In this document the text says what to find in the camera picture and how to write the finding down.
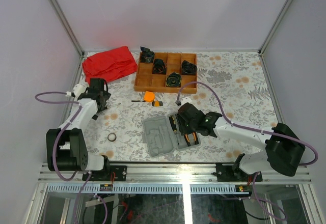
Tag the rolled dark belt bottom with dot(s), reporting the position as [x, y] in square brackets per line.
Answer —
[173, 80]

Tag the aluminium mounting rail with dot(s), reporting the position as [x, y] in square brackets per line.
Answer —
[163, 172]

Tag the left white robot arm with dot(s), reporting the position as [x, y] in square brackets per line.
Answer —
[66, 146]

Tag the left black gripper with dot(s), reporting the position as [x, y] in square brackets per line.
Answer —
[106, 95]

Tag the red folded cloth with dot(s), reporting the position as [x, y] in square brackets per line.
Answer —
[110, 65]

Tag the rolled dark belt upper left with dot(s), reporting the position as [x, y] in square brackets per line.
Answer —
[159, 67]

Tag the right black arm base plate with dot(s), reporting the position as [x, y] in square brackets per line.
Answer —
[230, 172]

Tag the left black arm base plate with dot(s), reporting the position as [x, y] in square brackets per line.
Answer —
[115, 173]

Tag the rolled dark belt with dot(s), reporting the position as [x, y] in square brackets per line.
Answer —
[159, 67]
[188, 68]
[173, 80]

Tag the white slotted cable duct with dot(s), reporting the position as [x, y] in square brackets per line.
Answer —
[146, 188]

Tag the orange handled pliers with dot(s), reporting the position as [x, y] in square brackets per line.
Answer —
[191, 139]

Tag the wooden compartment tray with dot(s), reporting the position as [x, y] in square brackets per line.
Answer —
[146, 81]

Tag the rolled dark belt outside tray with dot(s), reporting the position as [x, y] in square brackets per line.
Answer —
[146, 56]

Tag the orange hex key set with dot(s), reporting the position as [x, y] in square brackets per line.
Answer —
[157, 103]

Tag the grey plastic tool case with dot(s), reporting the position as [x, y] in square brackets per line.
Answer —
[160, 138]

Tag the black yellow phillips screwdriver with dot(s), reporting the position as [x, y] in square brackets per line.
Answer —
[173, 123]

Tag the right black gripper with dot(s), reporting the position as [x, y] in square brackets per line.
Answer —
[183, 130]

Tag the rolled dark belt right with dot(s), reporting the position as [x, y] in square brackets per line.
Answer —
[188, 68]

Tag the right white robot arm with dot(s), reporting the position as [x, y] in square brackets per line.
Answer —
[279, 147]

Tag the orange tape measure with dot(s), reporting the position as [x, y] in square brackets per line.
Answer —
[147, 97]

